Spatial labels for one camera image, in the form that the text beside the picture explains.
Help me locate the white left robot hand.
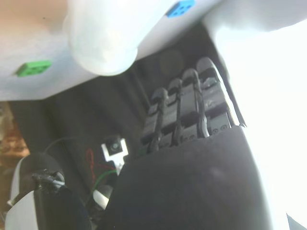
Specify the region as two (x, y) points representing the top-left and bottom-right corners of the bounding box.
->
(4, 57), (288, 230)

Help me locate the translucent plastic measuring cup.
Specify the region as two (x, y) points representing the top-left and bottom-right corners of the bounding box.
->
(62, 0), (168, 77)

